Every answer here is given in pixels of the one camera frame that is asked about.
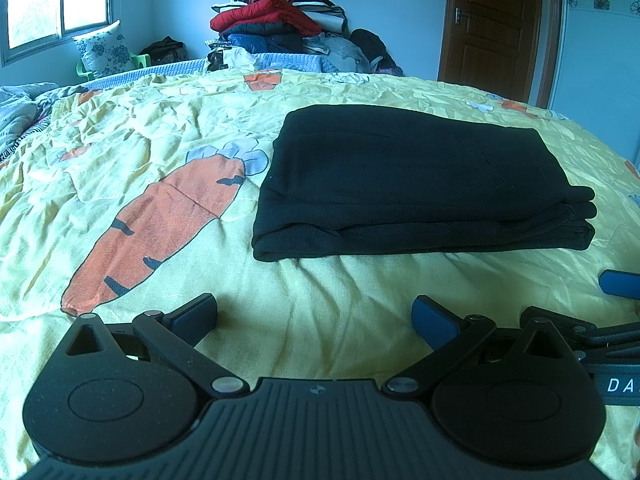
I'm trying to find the black pants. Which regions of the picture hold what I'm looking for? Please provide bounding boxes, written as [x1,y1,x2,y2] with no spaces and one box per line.
[250,105,597,263]

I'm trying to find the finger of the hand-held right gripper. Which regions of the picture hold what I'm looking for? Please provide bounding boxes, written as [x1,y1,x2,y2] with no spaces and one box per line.
[598,269,640,302]
[520,306,640,361]

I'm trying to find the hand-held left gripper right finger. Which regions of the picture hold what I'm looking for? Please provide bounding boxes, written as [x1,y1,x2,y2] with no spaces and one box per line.
[382,295,571,404]

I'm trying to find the yellow carrot printed blanket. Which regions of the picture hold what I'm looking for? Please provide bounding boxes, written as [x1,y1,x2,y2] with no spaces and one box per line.
[0,67,640,480]

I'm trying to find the dark bag on chair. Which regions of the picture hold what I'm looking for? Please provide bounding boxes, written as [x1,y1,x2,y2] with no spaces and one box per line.
[142,36,189,64]

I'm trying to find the window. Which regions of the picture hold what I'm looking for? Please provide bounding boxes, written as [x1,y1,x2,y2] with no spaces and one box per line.
[0,0,119,66]

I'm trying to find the brown wooden door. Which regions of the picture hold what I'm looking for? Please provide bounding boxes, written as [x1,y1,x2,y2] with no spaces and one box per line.
[437,0,564,109]

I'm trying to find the white and black plastic bag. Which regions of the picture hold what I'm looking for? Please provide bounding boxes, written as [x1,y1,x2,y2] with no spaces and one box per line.
[205,46,261,72]

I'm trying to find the pile of folded clothes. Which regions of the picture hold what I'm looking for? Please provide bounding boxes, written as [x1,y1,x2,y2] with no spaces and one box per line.
[209,0,349,54]

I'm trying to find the blue quilted bedspread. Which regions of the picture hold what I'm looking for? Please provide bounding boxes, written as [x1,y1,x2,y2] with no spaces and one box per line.
[75,52,326,84]

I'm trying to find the grey floral quilt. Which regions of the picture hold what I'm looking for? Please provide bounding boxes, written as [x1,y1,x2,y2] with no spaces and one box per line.
[0,82,61,159]

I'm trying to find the grey plastic bag bundle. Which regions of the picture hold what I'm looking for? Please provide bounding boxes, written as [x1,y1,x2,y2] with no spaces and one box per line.
[302,35,371,74]

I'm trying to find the green plastic chair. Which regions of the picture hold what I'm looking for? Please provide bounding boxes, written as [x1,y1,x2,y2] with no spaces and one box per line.
[76,52,153,80]

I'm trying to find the floral pillow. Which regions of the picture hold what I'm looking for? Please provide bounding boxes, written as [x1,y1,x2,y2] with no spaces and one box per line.
[73,20,136,79]

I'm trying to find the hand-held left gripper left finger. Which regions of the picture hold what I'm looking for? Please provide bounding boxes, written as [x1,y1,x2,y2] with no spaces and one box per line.
[65,293,251,404]

